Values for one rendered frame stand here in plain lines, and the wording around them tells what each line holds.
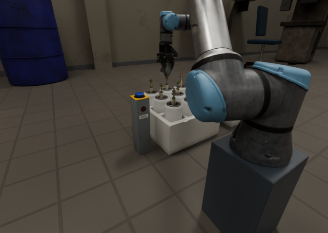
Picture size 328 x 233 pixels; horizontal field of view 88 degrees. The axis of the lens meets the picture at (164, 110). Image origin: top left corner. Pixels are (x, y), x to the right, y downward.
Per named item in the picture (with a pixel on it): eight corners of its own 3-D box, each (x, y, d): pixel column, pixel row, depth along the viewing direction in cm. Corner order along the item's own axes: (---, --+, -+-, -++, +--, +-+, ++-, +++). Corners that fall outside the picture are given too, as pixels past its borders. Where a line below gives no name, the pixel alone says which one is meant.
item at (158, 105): (162, 130, 99) (162, 102, 92) (150, 125, 105) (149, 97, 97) (172, 124, 106) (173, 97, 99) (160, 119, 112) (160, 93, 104)
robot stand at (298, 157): (277, 225, 57) (310, 155, 45) (244, 259, 49) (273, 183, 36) (233, 187, 71) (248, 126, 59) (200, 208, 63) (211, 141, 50)
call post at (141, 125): (151, 150, 93) (149, 97, 80) (139, 155, 90) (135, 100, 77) (145, 144, 98) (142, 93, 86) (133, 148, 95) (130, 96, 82)
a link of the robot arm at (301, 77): (309, 126, 39) (334, 67, 33) (256, 131, 37) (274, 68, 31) (270, 106, 50) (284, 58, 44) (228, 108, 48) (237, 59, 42)
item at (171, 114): (176, 127, 102) (177, 100, 95) (183, 136, 94) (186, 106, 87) (161, 130, 99) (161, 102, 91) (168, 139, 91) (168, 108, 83)
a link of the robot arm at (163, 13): (160, 10, 88) (158, 11, 96) (160, 33, 93) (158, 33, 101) (175, 10, 90) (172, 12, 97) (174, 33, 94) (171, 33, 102)
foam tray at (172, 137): (218, 133, 109) (222, 108, 102) (169, 155, 90) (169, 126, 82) (180, 112, 139) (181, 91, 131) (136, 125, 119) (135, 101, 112)
